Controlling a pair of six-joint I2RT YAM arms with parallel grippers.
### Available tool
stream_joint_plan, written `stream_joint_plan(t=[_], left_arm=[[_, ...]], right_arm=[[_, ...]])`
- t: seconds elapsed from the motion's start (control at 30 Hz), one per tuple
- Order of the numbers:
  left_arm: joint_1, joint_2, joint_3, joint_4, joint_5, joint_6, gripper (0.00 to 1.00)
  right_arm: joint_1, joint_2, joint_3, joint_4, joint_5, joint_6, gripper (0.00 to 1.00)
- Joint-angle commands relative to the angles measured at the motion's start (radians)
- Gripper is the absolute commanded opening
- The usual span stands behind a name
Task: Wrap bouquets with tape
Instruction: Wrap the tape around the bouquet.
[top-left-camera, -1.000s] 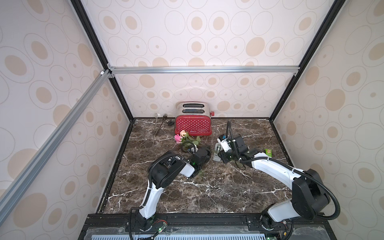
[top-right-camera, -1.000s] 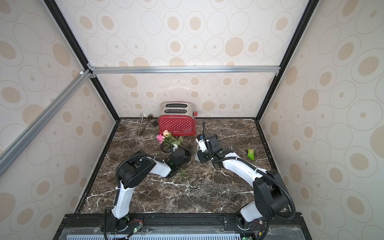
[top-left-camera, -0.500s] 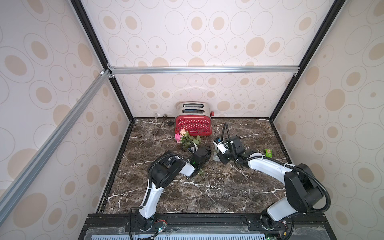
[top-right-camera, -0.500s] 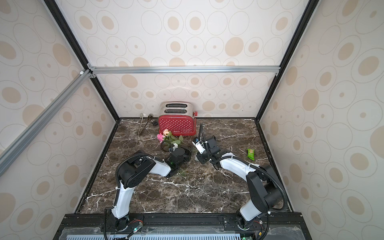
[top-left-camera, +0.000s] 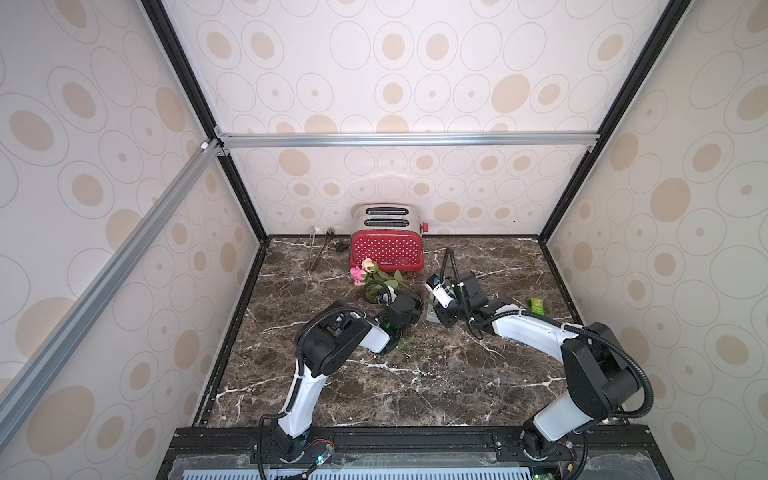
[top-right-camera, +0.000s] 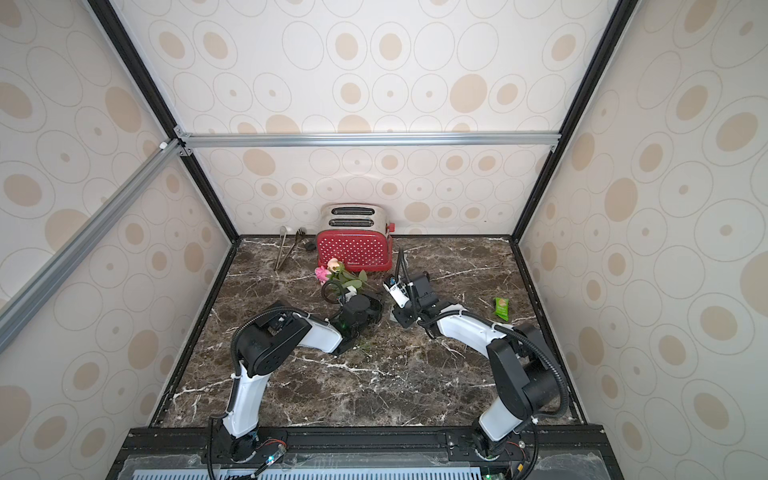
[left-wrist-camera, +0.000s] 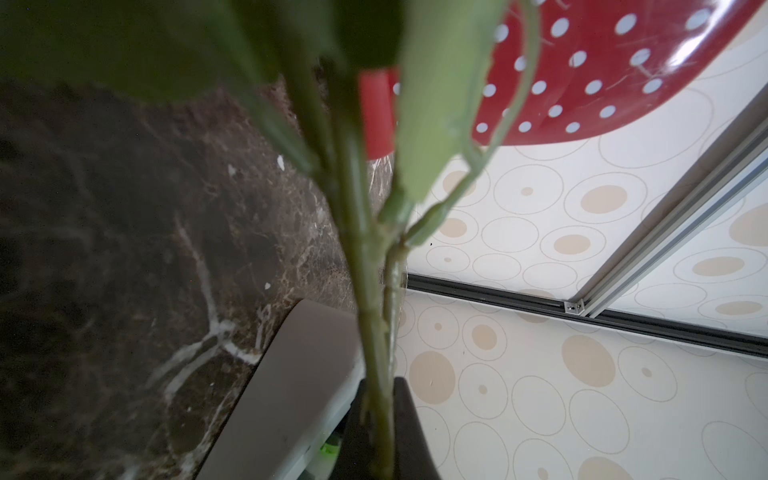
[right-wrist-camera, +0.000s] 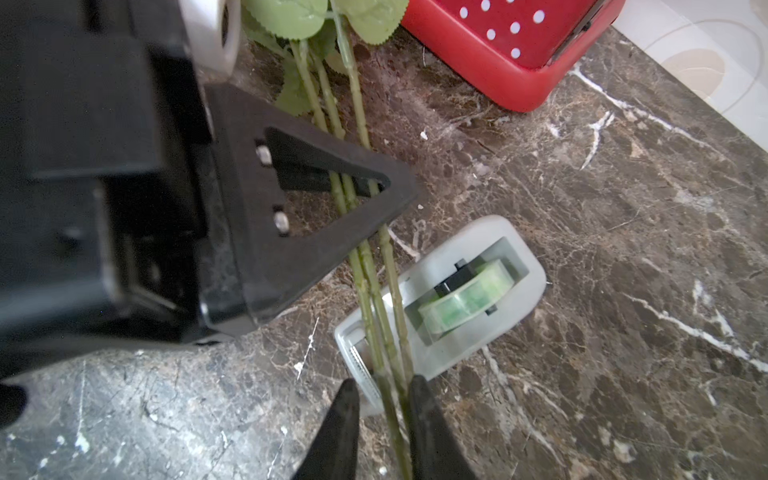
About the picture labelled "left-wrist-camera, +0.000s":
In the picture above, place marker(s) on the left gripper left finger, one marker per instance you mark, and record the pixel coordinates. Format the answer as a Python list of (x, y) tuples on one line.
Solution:
[(355, 456)]

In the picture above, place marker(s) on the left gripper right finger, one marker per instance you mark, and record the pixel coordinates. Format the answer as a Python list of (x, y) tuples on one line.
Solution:
[(413, 459)]

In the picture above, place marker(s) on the white tape dispenser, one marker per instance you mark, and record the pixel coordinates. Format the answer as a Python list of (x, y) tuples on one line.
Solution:
[(300, 391)]

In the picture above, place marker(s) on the red polka dot toaster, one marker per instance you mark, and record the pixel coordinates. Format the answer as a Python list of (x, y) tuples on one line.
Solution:
[(602, 65)]

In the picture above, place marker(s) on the horizontal aluminium rail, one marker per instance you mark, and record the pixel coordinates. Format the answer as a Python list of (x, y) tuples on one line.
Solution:
[(733, 165)]

